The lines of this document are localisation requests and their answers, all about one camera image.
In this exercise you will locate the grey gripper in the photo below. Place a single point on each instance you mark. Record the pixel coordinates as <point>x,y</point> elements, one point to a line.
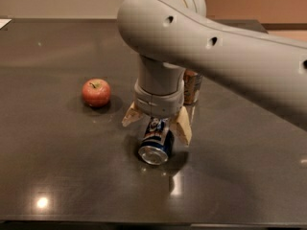
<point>158,102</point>

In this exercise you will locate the blue pepsi can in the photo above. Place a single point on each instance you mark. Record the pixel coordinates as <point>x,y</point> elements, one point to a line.
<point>157,144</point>

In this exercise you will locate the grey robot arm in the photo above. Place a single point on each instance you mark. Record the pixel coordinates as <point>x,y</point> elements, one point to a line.
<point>171,36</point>

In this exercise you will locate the orange brown soda can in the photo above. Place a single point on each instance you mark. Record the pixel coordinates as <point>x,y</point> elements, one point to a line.
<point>192,86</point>

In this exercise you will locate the red apple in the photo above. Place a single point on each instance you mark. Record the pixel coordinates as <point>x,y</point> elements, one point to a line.
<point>96,92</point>

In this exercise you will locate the white paper at table corner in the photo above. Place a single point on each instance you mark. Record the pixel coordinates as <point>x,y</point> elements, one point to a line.
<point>4,22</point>

